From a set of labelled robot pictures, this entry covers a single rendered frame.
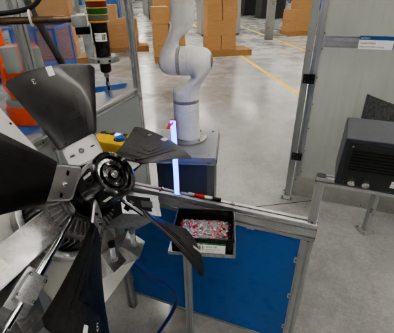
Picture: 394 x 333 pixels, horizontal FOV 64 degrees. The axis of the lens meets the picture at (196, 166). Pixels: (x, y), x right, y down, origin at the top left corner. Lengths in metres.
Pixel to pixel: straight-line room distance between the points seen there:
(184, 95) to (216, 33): 7.55
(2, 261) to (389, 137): 1.01
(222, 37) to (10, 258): 8.51
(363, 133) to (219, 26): 8.06
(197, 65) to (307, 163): 1.60
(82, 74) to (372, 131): 0.83
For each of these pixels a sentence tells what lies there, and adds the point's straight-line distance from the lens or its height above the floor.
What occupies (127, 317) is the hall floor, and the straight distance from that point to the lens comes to 2.01.
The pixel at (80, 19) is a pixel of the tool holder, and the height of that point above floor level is 1.55.
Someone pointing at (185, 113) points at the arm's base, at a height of 1.11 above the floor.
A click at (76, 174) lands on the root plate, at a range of 0.78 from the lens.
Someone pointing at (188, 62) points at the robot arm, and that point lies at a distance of 1.39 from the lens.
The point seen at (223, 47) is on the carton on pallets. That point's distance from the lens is 9.04.
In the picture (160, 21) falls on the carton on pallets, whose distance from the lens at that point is 8.30.
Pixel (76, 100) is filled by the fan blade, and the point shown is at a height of 1.36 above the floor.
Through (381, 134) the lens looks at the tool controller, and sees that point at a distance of 1.04.
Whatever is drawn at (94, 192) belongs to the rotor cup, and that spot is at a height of 1.20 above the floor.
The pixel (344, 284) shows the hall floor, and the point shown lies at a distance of 2.27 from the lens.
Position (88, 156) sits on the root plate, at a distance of 0.84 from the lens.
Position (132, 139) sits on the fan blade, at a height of 1.18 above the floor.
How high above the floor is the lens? 1.61
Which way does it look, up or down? 29 degrees down
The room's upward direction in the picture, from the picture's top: 1 degrees counter-clockwise
